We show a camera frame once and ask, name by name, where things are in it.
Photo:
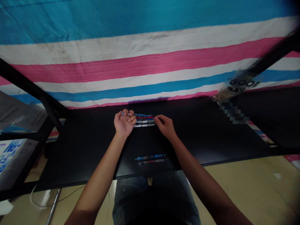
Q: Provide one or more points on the stack of clear document sleeves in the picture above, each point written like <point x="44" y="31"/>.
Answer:
<point x="20" y="114"/>

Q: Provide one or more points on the person's left hand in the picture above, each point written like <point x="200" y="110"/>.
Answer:
<point x="123" y="125"/>

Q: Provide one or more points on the blue pen with black grip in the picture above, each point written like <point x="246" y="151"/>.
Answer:
<point x="150" y="156"/>

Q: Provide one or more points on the person's right fingers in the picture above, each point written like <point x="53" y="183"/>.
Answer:
<point x="158" y="120"/>

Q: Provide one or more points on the light blue pen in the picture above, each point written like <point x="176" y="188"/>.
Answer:
<point x="141" y="114"/>

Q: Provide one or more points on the dark red grey pen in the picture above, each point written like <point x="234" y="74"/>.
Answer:
<point x="152" y="161"/>

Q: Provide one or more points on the black metal shelf frame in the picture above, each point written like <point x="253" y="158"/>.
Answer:
<point x="30" y="89"/>

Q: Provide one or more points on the person's body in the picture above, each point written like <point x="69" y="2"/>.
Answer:
<point x="154" y="199"/>

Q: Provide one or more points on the black metal pole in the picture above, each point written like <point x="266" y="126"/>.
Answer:
<point x="274" y="52"/>

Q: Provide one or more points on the person's right hand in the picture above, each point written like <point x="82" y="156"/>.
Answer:
<point x="167" y="127"/>

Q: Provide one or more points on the clear printed plastic bag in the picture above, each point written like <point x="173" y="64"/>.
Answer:
<point x="236" y="85"/>

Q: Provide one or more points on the white carton with blue print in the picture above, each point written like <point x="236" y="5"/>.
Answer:
<point x="11" y="161"/>

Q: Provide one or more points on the striped blue pink white tarp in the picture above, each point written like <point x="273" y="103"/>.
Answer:
<point x="131" y="61"/>

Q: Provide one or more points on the silver metal table leg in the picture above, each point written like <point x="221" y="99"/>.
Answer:
<point x="53" y="206"/>

